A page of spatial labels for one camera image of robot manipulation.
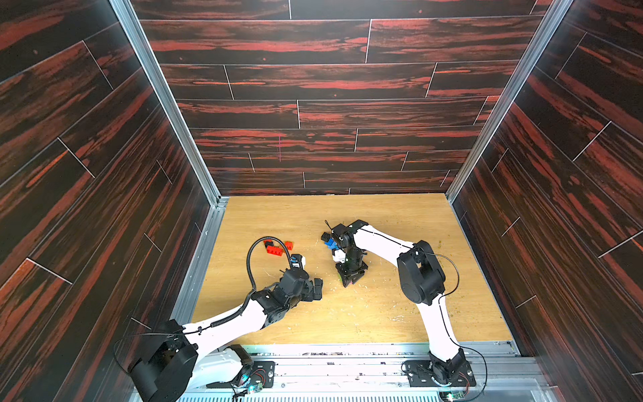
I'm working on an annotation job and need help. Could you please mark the light blue lego plate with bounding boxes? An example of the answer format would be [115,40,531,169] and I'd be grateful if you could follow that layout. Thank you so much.
[325,238,338,251]

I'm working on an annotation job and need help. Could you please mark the red 2x4 lego brick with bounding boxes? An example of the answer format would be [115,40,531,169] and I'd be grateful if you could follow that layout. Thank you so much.
[266,246,284,256]

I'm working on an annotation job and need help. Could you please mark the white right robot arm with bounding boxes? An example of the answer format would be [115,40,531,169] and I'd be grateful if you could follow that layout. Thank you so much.
[323,220,467,385]

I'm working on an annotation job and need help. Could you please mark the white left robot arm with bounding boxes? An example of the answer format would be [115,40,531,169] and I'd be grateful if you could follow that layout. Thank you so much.
[127,274,323,401]

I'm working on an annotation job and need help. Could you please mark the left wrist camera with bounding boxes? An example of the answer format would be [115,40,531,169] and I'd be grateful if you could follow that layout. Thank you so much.
[279,268,310,296]

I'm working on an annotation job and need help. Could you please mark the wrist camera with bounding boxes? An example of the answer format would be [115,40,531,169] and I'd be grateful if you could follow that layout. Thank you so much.
[279,268,310,296]
[332,224,356,251]

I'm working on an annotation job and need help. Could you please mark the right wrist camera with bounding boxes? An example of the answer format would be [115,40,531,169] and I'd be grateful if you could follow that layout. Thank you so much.
[332,224,356,251]

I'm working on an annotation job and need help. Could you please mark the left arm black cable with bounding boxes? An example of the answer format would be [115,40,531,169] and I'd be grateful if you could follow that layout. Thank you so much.
[112,235,295,373]

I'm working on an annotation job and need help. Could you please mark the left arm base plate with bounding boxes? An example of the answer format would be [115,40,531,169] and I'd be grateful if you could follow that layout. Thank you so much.
[230,361,276,393]

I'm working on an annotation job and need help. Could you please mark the aluminium front rail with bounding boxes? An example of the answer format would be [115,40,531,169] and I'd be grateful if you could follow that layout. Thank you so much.
[180,341,561,401]

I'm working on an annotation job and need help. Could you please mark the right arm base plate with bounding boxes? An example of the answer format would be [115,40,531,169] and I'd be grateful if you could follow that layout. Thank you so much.
[401,360,477,389]

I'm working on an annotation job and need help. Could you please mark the aluminium corner post right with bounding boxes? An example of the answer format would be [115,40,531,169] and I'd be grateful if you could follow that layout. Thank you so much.
[446,0,573,204]

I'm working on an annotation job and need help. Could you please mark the aluminium corner post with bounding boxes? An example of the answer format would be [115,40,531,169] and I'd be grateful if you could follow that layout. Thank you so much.
[446,0,573,204]
[109,0,222,206]

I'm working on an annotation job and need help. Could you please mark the aluminium corner post left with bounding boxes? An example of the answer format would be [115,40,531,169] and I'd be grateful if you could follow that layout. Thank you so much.
[109,0,222,206]

